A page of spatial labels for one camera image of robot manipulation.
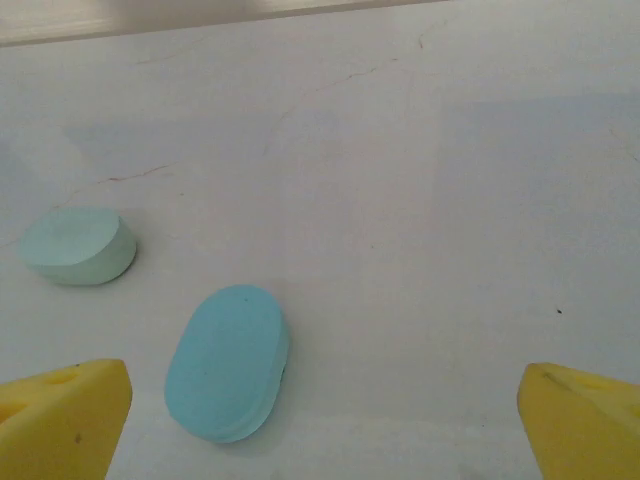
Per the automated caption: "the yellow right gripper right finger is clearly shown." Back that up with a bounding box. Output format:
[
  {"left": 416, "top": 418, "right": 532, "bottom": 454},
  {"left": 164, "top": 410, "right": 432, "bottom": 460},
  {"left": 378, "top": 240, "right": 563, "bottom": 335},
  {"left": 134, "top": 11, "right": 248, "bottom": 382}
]
[{"left": 514, "top": 362, "right": 640, "bottom": 480}]

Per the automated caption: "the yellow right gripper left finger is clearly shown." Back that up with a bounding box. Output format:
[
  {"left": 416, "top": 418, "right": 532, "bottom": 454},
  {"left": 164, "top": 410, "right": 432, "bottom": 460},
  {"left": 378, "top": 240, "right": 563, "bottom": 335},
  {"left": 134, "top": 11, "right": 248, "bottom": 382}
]
[{"left": 0, "top": 358, "right": 134, "bottom": 480}]

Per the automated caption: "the blue earbud charging case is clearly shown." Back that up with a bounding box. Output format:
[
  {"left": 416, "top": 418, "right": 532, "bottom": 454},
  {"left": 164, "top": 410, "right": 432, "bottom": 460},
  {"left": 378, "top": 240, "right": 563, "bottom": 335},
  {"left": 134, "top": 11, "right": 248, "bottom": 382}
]
[{"left": 164, "top": 284, "right": 290, "bottom": 445}]

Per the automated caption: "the mint green earbud charging case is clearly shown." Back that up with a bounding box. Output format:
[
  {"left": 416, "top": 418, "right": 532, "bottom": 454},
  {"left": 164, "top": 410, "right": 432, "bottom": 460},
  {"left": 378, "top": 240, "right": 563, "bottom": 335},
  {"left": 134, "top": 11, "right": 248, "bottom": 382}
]
[{"left": 18, "top": 206, "right": 137, "bottom": 287}]

